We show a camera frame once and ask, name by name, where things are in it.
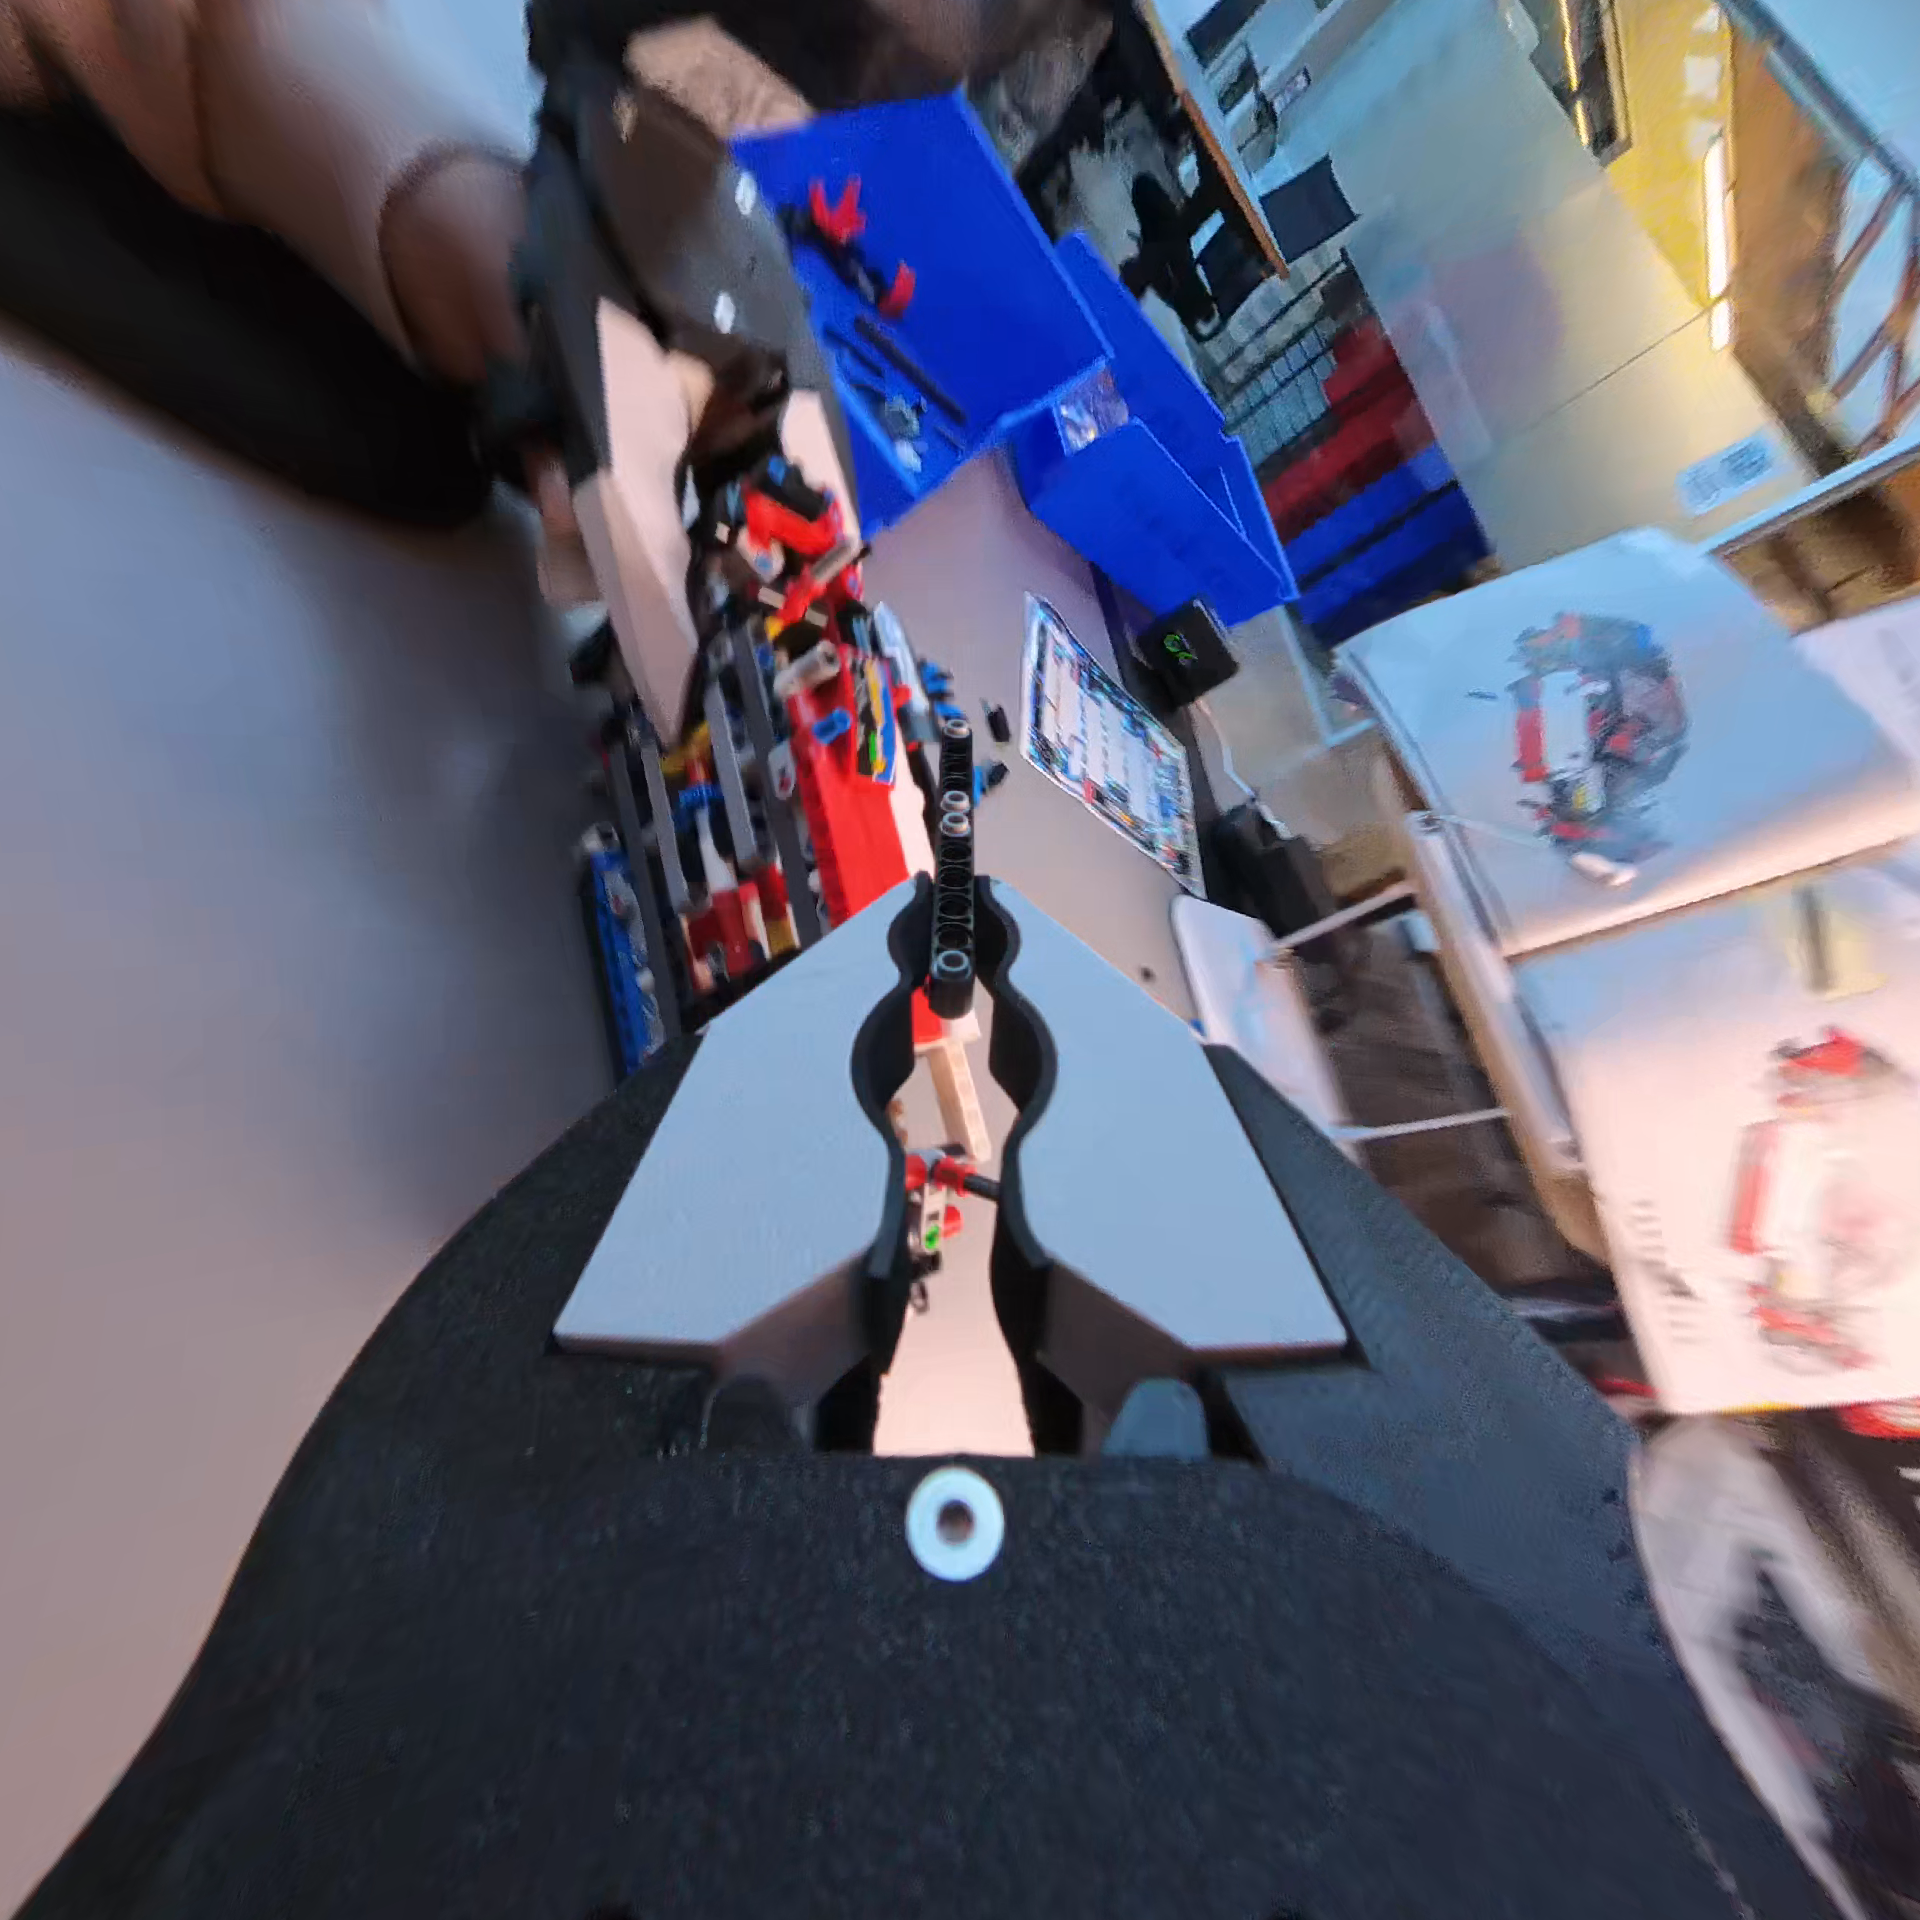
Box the black box green logo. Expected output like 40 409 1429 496
1136 600 1240 706

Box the person's left forearm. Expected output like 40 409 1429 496
0 0 535 378

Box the holographic sticker sheet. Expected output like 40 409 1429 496
1020 593 1208 898

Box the blue bin with white label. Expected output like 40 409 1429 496
729 89 1116 537

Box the stack of red blue bins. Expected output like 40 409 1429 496
1256 306 1497 650

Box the blue parts bin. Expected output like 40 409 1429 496
1007 232 1297 629

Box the long black lego beam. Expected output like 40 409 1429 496
928 718 988 1023

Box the lego set box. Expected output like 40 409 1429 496
1628 1402 1920 1920

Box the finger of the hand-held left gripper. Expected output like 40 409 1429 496
574 297 712 749
777 384 865 530

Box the black power adapter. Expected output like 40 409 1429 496
1206 802 1337 935

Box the heap of black lego parts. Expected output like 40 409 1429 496
787 171 976 482

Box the lego instruction booklet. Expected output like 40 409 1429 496
1334 527 1920 1419

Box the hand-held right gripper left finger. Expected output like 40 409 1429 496
550 874 940 1450

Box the white book stand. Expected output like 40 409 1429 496
1171 810 1596 1193

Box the lego race car model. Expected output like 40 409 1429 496
576 450 1011 1307

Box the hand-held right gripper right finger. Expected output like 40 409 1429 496
983 878 1349 1450

